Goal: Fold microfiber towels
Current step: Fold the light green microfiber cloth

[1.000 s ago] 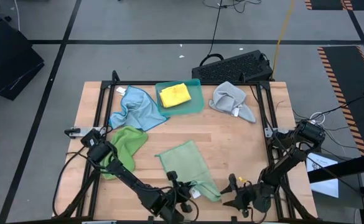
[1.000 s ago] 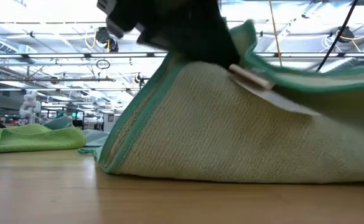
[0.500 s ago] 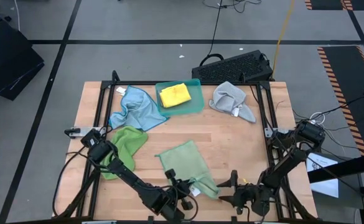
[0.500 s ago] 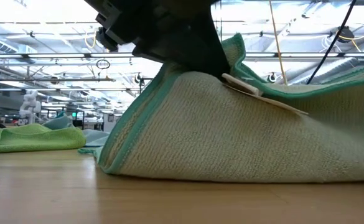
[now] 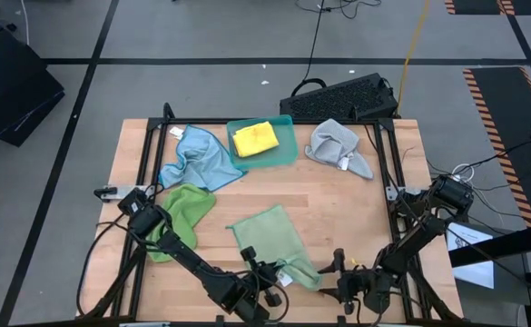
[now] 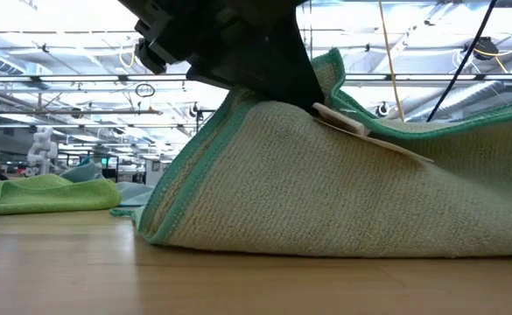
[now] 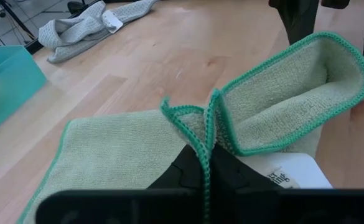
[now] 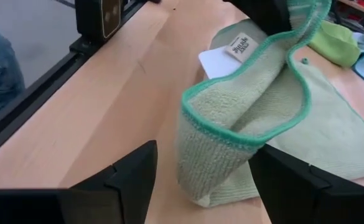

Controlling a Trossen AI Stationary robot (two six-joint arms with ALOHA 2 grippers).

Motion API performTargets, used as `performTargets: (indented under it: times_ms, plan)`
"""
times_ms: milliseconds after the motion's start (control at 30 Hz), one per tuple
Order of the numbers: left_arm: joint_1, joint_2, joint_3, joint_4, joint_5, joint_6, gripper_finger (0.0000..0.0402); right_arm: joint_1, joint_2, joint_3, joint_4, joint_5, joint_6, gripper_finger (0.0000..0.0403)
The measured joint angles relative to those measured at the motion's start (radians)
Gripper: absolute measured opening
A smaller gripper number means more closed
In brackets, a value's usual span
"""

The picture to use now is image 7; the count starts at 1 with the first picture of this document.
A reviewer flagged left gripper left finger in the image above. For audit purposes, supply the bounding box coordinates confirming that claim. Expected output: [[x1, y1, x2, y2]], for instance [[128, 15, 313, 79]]
[[146, 144, 207, 190]]

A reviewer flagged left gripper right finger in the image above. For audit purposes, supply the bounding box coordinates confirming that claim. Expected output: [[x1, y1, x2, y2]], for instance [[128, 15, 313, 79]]
[[210, 144, 284, 190]]

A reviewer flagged pale green microfiber towel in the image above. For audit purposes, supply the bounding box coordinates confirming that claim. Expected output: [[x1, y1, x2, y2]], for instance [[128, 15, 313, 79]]
[[16, 30, 364, 224]]

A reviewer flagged teal plastic bin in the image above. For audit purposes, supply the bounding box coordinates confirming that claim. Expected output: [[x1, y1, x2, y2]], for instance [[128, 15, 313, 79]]
[[0, 45, 48, 141]]

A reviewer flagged light grey microfiber towel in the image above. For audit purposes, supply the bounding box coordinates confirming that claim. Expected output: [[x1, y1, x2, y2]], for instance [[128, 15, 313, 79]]
[[37, 0, 159, 65]]

